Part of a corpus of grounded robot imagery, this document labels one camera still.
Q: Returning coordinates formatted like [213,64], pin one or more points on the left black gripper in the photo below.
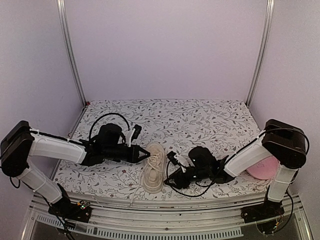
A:
[134,155]

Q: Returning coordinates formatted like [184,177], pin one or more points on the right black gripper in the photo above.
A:
[179,178]

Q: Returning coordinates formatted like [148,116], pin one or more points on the cream white sneaker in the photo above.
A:
[151,176]

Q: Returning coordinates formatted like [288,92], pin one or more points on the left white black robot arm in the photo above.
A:
[23,142]

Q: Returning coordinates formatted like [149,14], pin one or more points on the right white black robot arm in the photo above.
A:
[287,144]

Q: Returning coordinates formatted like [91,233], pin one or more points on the floral patterned table mat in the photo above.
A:
[222,126]

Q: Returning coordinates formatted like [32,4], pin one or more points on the pink round plate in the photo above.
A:
[264,169]

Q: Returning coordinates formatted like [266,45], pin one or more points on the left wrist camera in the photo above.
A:
[132,135]

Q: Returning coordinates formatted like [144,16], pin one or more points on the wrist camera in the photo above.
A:
[132,135]
[177,159]

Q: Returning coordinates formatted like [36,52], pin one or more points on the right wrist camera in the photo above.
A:
[177,159]

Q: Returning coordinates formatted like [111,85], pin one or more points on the aluminium front rail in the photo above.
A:
[183,219]

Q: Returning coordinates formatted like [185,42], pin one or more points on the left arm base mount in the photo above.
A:
[64,208]

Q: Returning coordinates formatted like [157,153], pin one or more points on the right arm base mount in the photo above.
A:
[267,209]

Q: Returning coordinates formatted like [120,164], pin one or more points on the left aluminium frame post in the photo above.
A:
[62,13]

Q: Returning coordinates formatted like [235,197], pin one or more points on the aluminium frame post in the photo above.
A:
[270,4]
[62,13]

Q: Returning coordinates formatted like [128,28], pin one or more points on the right aluminium frame post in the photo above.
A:
[270,4]

